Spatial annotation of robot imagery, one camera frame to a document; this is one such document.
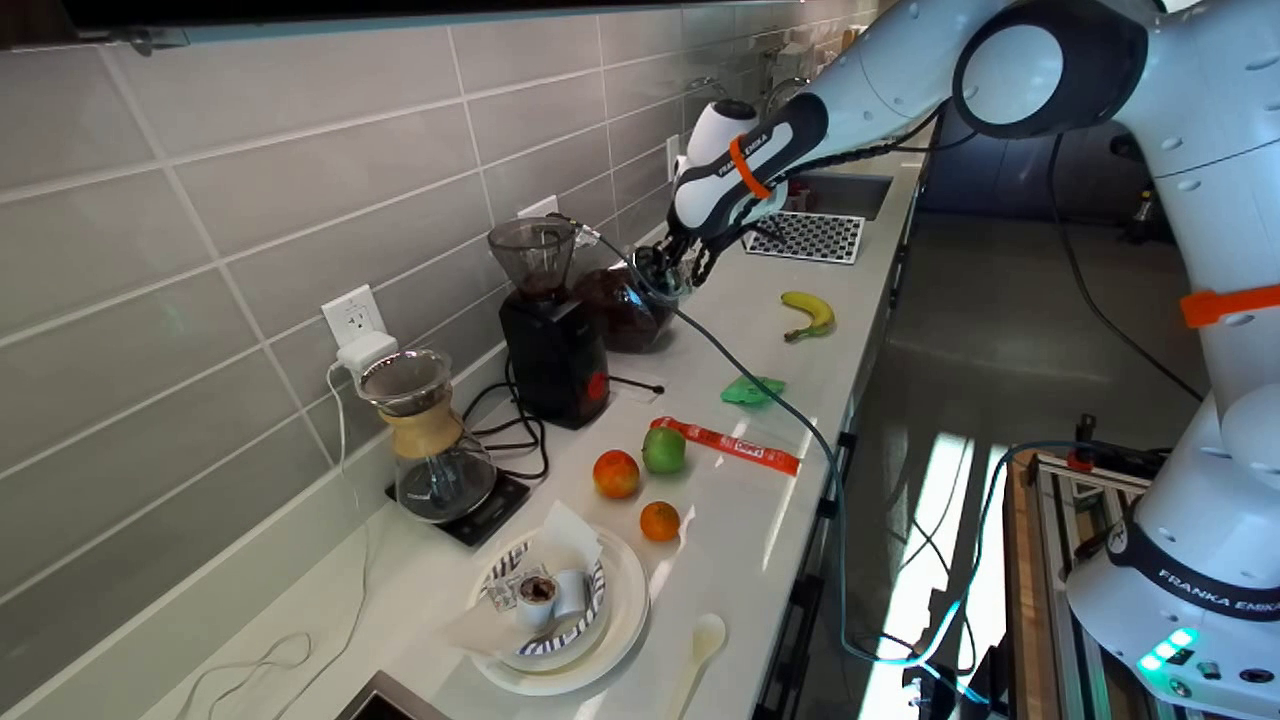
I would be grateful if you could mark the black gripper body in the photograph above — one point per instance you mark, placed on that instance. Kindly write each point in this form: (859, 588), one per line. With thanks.
(700, 249)

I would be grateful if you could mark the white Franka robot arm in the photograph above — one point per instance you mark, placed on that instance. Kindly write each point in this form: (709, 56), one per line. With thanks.
(1202, 532)

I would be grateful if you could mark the checkered dish mat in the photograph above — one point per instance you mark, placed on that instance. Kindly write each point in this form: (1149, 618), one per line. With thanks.
(807, 239)

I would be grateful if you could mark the yellow banana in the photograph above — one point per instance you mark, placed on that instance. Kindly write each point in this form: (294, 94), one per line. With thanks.
(809, 312)

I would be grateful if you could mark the black coffee grinder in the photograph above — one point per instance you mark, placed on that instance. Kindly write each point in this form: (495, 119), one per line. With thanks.
(554, 363)

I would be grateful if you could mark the green packet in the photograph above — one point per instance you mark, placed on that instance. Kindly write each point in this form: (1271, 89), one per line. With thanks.
(753, 388)

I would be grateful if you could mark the steel sink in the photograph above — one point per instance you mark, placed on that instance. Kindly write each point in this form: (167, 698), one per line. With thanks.
(840, 196)

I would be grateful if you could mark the green apple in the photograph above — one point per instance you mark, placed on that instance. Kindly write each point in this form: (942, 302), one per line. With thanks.
(667, 450)

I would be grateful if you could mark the red flat strip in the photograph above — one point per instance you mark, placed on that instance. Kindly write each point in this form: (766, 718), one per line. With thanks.
(753, 454)

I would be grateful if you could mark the red-orange round fruit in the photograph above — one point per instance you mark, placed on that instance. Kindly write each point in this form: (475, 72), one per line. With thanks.
(617, 475)

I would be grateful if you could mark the small orange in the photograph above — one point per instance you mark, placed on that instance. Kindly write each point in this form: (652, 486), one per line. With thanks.
(657, 520)

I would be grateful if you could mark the white paper filter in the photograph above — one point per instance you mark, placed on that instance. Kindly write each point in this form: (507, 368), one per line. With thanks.
(571, 545)

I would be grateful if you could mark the glass pour-over carafe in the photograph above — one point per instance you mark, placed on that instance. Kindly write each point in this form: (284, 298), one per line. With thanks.
(426, 446)

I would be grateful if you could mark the black coffee scale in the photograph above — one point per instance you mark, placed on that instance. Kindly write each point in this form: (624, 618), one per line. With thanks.
(487, 518)

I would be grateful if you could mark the white plate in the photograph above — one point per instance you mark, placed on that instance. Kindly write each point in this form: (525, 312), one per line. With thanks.
(624, 625)

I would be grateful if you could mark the white spoon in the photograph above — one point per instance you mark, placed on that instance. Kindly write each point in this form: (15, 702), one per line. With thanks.
(700, 641)

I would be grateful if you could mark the striped patterned bowl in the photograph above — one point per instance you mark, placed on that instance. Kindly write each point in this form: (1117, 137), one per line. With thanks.
(541, 648)

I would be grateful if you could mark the wooden cart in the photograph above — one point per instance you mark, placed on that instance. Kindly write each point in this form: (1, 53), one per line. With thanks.
(1023, 601)

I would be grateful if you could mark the white wall outlet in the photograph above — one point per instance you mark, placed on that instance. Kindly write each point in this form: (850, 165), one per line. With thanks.
(353, 317)

